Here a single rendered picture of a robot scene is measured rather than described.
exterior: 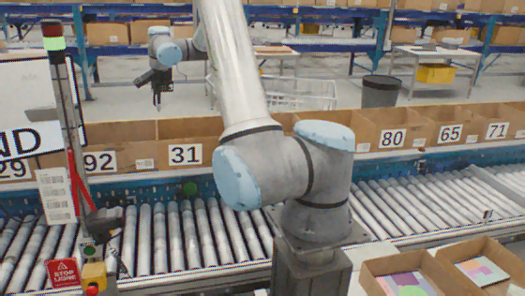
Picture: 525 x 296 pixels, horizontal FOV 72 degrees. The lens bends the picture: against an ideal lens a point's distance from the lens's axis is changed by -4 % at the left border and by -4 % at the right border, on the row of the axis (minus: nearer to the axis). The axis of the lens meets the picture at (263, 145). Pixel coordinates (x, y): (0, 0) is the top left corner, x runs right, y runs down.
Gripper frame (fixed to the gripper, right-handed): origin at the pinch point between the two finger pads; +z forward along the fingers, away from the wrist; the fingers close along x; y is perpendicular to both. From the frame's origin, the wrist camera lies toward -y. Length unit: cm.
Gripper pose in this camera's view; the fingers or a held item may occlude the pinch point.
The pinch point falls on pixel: (156, 107)
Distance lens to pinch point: 176.8
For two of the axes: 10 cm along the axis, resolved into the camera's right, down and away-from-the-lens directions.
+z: -1.4, 8.2, 5.6
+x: -5.1, -5.4, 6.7
